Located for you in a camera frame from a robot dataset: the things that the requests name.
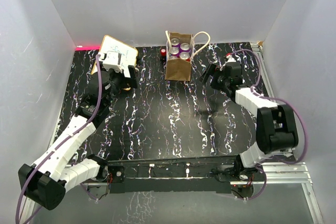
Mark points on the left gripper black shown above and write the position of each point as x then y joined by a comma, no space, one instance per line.
127,82

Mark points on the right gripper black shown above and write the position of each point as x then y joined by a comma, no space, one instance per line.
210,71

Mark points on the red cola can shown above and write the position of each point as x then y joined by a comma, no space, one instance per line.
184,55
173,57

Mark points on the burlap canvas bag rope handles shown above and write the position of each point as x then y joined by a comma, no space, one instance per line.
179,69

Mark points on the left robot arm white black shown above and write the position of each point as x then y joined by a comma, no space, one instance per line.
48,179

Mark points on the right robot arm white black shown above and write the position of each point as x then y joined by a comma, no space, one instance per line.
276,129

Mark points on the purple soda can rear right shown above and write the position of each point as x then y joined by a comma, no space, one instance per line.
185,47

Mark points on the purple soda can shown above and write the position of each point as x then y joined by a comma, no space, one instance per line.
175,42
185,47
174,51

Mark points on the purple soda can middle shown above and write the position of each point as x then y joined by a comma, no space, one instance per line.
174,51

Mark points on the red button on black base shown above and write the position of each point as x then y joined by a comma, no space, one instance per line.
163,54

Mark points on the purple soda can rear left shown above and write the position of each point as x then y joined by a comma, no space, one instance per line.
175,42

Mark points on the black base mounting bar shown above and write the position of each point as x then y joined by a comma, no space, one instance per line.
214,174

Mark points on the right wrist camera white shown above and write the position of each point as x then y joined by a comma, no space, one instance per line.
229,59

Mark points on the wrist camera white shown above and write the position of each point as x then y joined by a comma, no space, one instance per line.
118,61
229,59

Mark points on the whiteboard with yellow frame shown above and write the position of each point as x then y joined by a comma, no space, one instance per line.
111,44

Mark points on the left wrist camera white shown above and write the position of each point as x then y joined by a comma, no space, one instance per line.
118,61

